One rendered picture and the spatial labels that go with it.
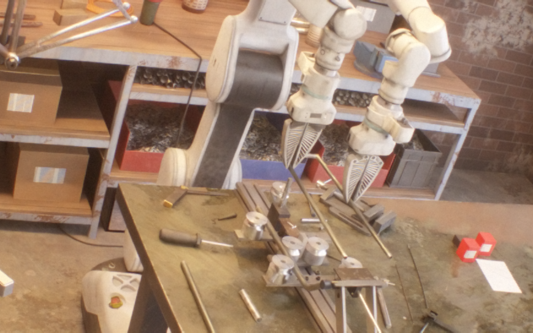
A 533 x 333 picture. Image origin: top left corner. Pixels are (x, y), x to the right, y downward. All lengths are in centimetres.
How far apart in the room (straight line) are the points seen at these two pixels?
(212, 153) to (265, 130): 134
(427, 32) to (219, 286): 71
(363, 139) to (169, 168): 93
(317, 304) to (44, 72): 167
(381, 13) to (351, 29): 237
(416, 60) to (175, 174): 106
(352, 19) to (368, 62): 178
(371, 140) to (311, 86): 17
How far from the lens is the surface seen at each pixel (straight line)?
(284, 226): 208
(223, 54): 237
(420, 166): 400
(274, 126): 394
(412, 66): 179
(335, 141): 406
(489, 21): 483
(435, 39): 181
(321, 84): 188
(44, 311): 310
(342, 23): 181
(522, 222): 280
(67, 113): 336
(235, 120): 252
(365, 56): 362
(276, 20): 236
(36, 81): 320
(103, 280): 274
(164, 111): 380
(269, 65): 241
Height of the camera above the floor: 200
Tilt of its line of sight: 27 degrees down
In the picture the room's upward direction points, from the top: 19 degrees clockwise
